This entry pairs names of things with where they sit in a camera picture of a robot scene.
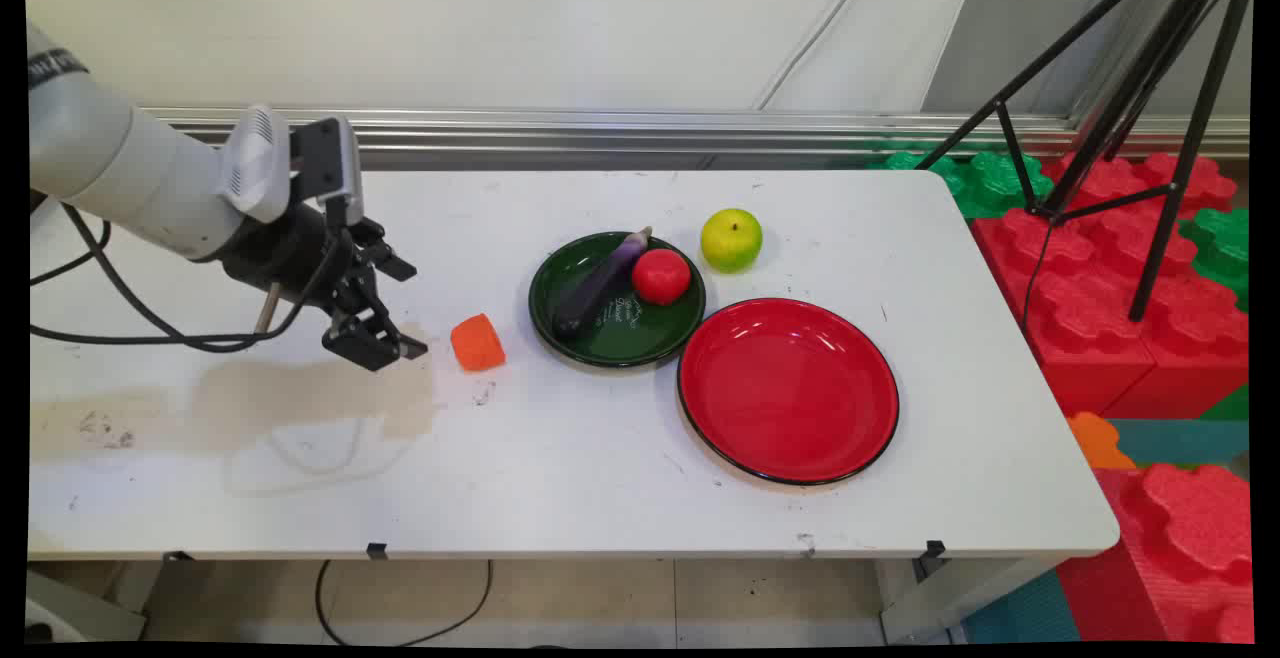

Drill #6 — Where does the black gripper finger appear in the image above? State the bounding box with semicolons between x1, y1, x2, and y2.
321;310;408;373
352;221;430;360

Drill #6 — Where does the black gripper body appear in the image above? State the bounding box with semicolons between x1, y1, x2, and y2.
216;202;389;317

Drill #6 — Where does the purple toy eggplant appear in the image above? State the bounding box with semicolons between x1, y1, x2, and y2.
551;226;654;342

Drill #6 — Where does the orange toy carrot piece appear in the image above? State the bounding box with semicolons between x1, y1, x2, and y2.
450;313;507;373

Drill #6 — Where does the dark green plate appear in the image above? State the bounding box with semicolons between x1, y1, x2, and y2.
528;230;707;370

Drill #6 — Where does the red toy tomato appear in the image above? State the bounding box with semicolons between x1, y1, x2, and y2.
631;248;693;307

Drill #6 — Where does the green toy apple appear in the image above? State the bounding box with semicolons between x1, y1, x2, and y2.
699;208;764;275

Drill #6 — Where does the grey table base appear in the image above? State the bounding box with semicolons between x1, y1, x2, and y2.
25;568;148;644

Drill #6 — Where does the red plate with black rim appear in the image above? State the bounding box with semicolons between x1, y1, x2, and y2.
677;297;900;487

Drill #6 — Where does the green foam block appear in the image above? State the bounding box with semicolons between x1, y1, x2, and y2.
868;142;1057;220
1179;205;1251;311

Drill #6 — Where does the white table leg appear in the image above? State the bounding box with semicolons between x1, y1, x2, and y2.
879;556;1063;645

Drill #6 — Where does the orange foam piece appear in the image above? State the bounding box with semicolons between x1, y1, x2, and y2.
1065;411;1138;470

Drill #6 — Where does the black tripod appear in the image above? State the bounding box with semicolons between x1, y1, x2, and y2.
915;0;1255;324

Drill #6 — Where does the teal foam mat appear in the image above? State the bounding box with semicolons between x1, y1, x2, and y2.
1105;418;1251;469

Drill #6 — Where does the large red foam block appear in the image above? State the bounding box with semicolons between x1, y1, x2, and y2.
1055;462;1256;645

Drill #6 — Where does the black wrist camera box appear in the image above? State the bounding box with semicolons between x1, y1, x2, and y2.
289;115;365;231

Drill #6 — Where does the black camera cable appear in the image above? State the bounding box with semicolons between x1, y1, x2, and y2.
30;200;346;355

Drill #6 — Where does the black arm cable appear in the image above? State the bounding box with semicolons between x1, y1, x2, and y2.
30;220;112;287

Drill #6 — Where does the black floor cable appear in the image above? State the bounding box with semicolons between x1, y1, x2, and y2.
315;559;494;648

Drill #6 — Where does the aluminium wall rail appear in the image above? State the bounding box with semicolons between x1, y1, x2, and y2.
138;105;1251;172

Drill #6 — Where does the white wall cable duct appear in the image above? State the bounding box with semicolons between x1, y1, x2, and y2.
753;0;883;112

